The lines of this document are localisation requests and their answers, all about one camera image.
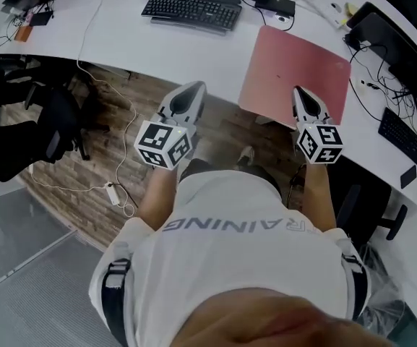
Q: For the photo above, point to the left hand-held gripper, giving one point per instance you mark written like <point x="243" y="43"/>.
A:
<point x="157" y="139"/>

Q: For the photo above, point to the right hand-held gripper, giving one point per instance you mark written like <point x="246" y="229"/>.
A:
<point x="320" y="143"/>

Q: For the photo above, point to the pink desk mat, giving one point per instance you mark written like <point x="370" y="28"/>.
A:
<point x="295" y="60"/>

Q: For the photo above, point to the person's left forearm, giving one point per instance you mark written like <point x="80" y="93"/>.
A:
<point x="157" y="201"/>

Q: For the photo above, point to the person's right forearm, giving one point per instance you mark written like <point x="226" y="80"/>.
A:
<point x="318" y="201"/>

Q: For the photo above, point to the small black adapter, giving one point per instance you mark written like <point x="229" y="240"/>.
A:
<point x="369" y="84"/>

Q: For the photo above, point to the grey sneaker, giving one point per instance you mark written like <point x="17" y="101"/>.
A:
<point x="246" y="155"/>

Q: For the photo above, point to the small black keyboard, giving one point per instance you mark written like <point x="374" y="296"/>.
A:
<point x="401" y="136"/>

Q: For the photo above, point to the large black keyboard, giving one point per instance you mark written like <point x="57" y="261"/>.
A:
<point x="190" y="9"/>

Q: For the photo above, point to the white desk power strip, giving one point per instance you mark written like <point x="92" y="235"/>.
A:
<point x="323" y="11"/>

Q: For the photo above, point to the yellow sticky notes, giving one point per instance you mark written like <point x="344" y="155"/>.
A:
<point x="350" y="9"/>

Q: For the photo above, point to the white floor power strip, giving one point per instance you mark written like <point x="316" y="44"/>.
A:
<point x="113" y="193"/>

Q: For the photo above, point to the black phone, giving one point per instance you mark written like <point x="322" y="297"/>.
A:
<point x="408" y="176"/>

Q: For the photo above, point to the small black box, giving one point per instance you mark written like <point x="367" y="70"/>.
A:
<point x="41" y="17"/>

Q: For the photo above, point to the white t-shirt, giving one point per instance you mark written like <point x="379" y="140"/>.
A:
<point x="230" y="266"/>

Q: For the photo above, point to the orange box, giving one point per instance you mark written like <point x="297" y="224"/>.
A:
<point x="23" y="33"/>

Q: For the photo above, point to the small pink item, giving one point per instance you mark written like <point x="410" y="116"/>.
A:
<point x="29" y="16"/>

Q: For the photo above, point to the clear plastic bag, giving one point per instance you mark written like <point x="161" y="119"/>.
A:
<point x="381" y="287"/>

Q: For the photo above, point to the person's head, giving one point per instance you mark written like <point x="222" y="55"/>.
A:
<point x="266" y="324"/>

